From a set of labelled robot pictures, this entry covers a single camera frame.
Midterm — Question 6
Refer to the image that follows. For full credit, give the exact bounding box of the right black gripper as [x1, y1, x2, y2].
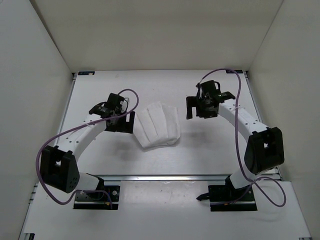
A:
[186, 96, 217, 120]

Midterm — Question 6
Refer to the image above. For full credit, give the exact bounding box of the white skirt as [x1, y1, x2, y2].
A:
[133, 101, 181, 149]

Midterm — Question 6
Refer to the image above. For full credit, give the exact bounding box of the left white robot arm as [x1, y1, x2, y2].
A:
[39, 93, 135, 199]

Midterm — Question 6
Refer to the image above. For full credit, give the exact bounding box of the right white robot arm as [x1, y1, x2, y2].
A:
[186, 80, 285, 200]

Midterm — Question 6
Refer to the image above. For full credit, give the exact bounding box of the right blue corner label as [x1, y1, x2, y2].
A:
[225, 69, 244, 74]

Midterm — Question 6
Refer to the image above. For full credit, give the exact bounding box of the blue corner label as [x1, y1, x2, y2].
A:
[225, 69, 244, 74]
[77, 71, 95, 76]

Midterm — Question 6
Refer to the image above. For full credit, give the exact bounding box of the left blue corner label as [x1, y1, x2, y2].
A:
[77, 71, 95, 76]

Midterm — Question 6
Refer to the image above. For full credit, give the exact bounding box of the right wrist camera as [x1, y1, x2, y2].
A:
[196, 81, 203, 99]

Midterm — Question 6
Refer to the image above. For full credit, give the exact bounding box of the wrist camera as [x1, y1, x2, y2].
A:
[196, 81, 203, 99]
[122, 97, 130, 112]

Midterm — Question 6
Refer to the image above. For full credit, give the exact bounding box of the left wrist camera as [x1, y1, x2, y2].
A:
[122, 97, 130, 112]

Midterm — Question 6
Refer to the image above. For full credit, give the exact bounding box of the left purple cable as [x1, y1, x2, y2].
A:
[36, 89, 140, 206]

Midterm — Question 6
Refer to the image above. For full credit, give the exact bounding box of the purple cable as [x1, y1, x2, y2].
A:
[198, 68, 287, 208]
[36, 89, 140, 206]

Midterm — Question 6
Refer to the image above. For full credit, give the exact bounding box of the aluminium table rail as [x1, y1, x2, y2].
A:
[99, 174, 228, 182]

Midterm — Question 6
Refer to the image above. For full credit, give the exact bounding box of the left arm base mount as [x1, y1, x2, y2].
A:
[73, 178, 121, 211]

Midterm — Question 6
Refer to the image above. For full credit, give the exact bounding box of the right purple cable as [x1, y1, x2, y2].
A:
[198, 68, 287, 208]

